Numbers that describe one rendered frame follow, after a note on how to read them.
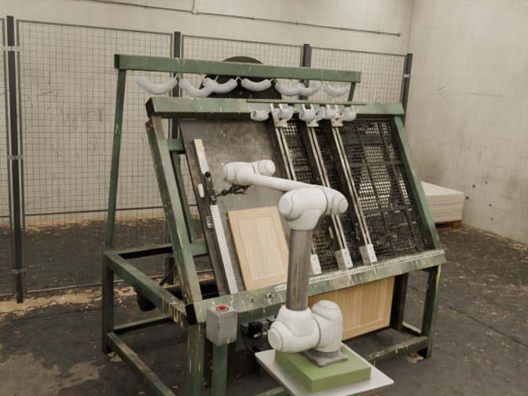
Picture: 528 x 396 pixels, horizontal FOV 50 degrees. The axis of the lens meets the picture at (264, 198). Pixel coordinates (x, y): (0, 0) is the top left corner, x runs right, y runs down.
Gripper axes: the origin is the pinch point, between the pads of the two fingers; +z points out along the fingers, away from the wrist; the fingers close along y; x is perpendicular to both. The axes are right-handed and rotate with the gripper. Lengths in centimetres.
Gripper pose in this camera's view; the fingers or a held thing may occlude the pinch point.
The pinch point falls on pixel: (231, 190)
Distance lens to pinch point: 328.9
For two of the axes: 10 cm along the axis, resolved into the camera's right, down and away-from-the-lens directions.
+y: -2.4, -9.5, 2.0
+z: -5.4, 3.0, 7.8
